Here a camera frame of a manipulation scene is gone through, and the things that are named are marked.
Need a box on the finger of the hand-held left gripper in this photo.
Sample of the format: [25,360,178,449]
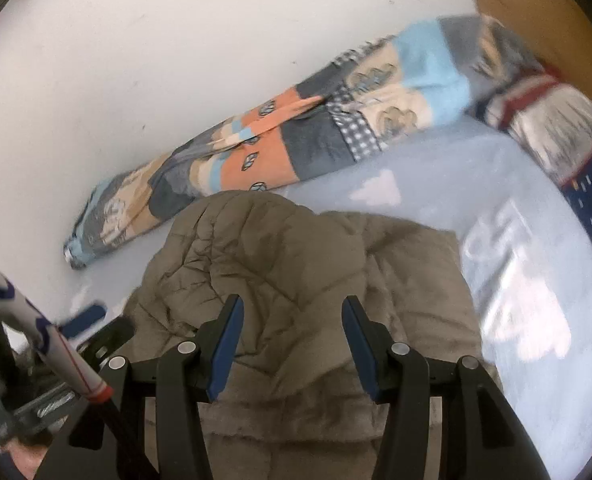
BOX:
[78,317,136,366]
[60,302,107,340]

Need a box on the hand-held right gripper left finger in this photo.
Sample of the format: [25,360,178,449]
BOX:
[36,294,247,480]

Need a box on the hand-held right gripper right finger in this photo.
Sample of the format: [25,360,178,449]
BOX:
[341,295,552,480]

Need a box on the olive quilted puffer jacket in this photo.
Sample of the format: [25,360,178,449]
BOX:
[120,191,502,480]

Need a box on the light blue bed sheet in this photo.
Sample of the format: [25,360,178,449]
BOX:
[66,120,592,480]

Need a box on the patchwork fleece blanket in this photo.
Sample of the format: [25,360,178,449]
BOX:
[63,14,547,270]

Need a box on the navy and red patterned pillow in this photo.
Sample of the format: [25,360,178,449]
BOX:
[476,60,592,281]

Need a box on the wooden headboard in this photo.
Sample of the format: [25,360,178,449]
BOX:
[473,0,592,121]

